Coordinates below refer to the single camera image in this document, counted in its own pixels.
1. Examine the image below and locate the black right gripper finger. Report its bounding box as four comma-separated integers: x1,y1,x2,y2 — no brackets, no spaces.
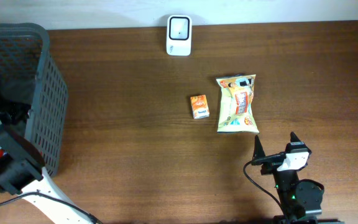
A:
290,131,301,143
252,135,265,161

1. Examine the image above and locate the white barcode scanner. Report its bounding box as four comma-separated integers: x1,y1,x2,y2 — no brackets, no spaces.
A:
166,15,192,56

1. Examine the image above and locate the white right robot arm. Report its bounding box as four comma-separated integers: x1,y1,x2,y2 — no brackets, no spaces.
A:
250,132,324,223

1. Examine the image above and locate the yellow snack bag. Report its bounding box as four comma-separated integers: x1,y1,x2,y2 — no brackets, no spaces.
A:
216,74,259,134

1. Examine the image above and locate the grey plastic basket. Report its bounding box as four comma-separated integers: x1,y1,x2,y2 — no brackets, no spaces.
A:
0,23,68,177

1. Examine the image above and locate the orange tissue pack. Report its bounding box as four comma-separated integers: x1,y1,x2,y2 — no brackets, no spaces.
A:
190,95,209,119

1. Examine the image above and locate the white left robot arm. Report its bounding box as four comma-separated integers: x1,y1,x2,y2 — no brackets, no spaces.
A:
0,120,101,223

